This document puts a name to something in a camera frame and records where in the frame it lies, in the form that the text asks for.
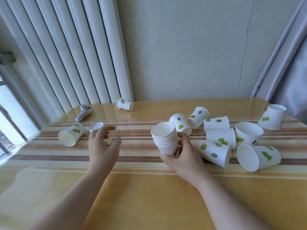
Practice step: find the white leaf-print paper cup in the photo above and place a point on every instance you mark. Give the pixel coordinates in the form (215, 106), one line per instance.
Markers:
(124, 104)
(96, 126)
(71, 135)

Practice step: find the white column radiator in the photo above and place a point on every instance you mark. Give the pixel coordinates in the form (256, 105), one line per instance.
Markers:
(72, 45)

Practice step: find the person's right hand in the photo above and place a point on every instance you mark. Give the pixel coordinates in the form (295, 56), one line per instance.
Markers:
(187, 162)

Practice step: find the window with grey frame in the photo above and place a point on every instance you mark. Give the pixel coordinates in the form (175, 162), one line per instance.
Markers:
(9, 112)

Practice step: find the person's right thumb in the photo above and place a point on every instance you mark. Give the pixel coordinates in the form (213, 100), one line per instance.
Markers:
(168, 159)

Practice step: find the yellow striped tablecloth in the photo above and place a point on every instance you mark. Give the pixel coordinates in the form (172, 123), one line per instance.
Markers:
(144, 201)

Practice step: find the nested stack of paper cups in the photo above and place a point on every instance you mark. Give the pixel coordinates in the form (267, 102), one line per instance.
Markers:
(164, 134)

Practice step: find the person's right forearm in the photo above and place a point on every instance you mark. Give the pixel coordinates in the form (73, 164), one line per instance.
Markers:
(230, 205)

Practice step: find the person's left thumb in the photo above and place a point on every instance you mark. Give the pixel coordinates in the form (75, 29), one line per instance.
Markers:
(116, 144)

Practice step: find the person's left forearm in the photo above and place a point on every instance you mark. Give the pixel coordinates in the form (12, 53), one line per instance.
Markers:
(72, 203)

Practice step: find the scattered pile of leaf-print cups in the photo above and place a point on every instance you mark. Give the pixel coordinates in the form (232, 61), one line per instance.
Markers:
(215, 154)

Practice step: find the grey curtain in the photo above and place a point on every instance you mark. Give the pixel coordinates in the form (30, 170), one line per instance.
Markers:
(295, 81)

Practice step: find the person's left hand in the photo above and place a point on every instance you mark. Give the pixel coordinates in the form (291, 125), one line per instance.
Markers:
(102, 150)

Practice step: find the white handheld controller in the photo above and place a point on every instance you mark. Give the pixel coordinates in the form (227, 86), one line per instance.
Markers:
(82, 113)

